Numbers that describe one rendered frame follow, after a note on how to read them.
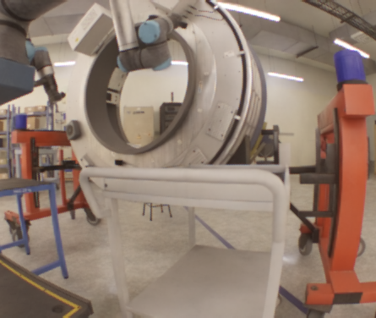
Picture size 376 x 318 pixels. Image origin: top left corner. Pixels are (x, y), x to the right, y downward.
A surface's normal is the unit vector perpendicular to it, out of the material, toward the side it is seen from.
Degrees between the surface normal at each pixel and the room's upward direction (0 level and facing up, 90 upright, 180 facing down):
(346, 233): 90
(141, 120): 90
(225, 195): 90
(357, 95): 90
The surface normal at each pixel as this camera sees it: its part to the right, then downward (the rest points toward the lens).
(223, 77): -0.42, 0.04
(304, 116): 0.25, 0.03
